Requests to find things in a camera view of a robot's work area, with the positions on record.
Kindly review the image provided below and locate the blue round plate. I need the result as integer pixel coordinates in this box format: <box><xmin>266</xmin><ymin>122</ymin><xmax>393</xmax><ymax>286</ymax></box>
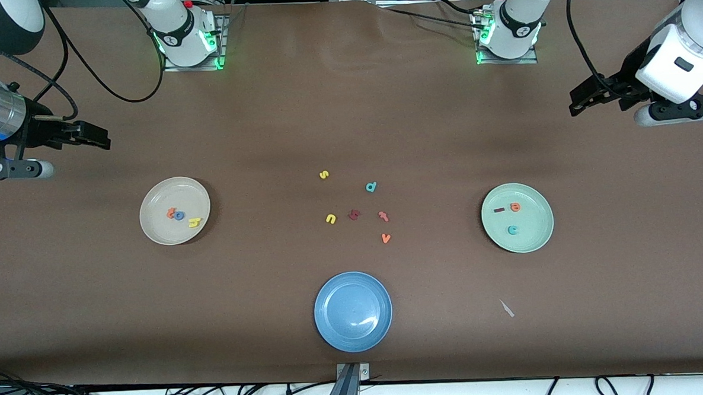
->
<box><xmin>312</xmin><ymin>270</ymin><xmax>395</xmax><ymax>355</ymax></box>

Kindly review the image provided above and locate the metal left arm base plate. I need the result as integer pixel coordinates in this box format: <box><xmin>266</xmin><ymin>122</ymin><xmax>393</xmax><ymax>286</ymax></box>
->
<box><xmin>472</xmin><ymin>5</ymin><xmax>539</xmax><ymax>68</ymax></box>

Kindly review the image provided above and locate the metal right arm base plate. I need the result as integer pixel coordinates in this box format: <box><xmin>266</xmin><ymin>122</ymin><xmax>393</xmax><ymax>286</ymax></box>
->
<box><xmin>161</xmin><ymin>14</ymin><xmax>229</xmax><ymax>74</ymax></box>

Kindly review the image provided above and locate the grey metal camera bracket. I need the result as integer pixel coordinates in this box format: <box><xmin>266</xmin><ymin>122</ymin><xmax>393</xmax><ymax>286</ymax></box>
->
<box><xmin>320</xmin><ymin>362</ymin><xmax>372</xmax><ymax>395</ymax></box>

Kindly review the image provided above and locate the black cable on table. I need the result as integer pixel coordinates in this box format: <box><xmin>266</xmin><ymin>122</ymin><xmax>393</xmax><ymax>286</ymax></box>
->
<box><xmin>377</xmin><ymin>0</ymin><xmax>487</xmax><ymax>37</ymax></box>

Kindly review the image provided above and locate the beige round plate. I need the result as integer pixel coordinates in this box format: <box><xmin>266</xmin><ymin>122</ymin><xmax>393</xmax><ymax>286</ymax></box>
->
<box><xmin>138</xmin><ymin>175</ymin><xmax>213</xmax><ymax>248</ymax></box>

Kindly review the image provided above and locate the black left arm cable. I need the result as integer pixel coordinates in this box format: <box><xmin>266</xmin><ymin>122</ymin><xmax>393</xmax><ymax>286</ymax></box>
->
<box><xmin>565</xmin><ymin>0</ymin><xmax>621</xmax><ymax>97</ymax></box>

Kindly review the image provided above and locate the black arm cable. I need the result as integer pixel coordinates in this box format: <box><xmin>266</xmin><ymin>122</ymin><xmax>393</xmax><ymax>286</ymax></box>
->
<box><xmin>40</xmin><ymin>0</ymin><xmax>167</xmax><ymax>108</ymax></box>
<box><xmin>565</xmin><ymin>0</ymin><xmax>621</xmax><ymax>97</ymax></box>

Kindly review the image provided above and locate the light green round plate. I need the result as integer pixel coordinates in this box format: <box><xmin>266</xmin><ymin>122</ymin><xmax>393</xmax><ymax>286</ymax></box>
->
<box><xmin>480</xmin><ymin>181</ymin><xmax>556</xmax><ymax>256</ymax></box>

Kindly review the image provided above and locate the brown table cover sheet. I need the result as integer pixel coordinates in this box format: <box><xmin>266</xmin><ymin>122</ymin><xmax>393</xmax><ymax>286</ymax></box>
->
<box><xmin>0</xmin><ymin>0</ymin><xmax>703</xmax><ymax>395</ymax></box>

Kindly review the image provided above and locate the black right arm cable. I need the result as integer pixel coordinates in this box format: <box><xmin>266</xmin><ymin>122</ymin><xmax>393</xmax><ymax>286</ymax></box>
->
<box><xmin>40</xmin><ymin>0</ymin><xmax>167</xmax><ymax>108</ymax></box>

